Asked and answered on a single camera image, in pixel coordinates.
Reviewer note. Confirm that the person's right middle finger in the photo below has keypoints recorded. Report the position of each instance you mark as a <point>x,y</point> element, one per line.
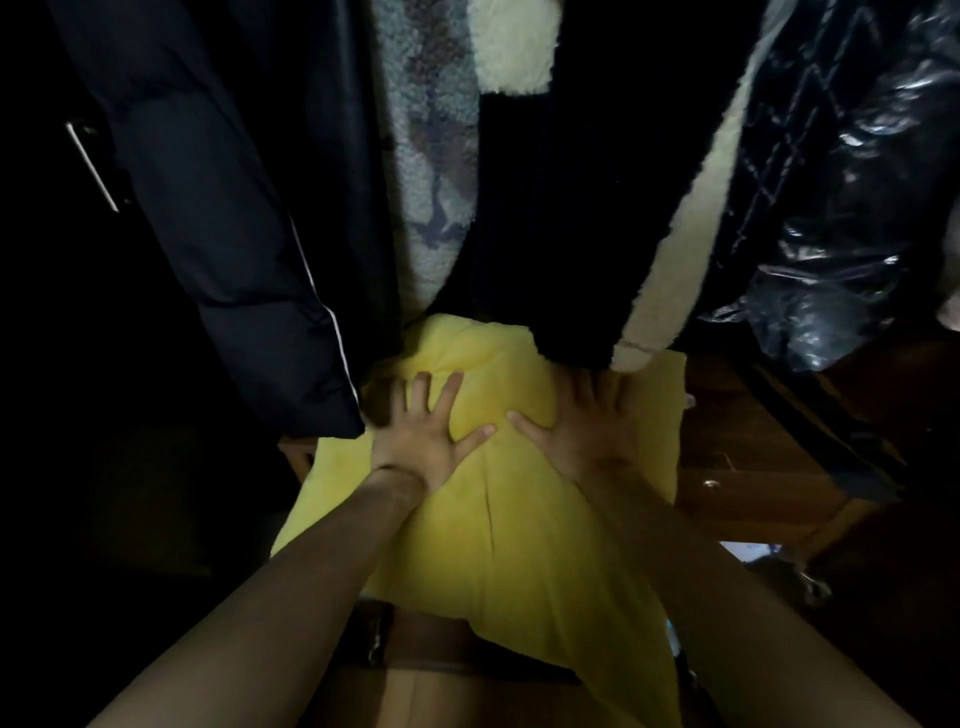
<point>610,390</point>

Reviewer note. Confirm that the navy puffer jacket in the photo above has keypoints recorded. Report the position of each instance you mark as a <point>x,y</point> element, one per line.
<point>240,225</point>

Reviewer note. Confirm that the metal buckle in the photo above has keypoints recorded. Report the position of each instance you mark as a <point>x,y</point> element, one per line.
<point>811,586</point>

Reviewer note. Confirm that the person's left thumb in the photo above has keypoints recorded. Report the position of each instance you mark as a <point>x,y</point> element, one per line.
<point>476,440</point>

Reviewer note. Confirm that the person's right forearm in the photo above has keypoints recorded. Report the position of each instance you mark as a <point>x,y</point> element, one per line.
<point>720,600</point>

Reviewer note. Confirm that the brown wooden drawer unit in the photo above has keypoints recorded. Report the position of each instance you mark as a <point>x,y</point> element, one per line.
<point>750,457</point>

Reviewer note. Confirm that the person's left hand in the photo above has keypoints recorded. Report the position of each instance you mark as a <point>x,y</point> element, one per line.
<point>418,448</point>

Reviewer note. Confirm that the person's left middle finger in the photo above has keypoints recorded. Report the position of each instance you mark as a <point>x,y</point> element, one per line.
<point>418,394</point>

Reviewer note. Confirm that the person's left little finger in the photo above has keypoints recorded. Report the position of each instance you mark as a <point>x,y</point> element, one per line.
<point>374,424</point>

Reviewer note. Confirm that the grey patterned fleece garment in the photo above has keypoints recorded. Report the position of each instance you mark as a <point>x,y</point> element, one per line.
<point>439,157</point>

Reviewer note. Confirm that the person's left forearm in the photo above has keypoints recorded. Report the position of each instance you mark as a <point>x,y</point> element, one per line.
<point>285,592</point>

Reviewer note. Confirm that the yellow blanket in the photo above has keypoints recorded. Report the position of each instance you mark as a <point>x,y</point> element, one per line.
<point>510,525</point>

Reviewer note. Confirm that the person's right hand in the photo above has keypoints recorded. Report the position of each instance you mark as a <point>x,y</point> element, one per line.
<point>583,442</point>

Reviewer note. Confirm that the person's right thumb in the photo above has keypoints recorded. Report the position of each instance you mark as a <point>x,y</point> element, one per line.
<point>529,427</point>

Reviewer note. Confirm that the black coat with cream trim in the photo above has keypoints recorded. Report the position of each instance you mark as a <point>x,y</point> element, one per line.
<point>577,202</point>

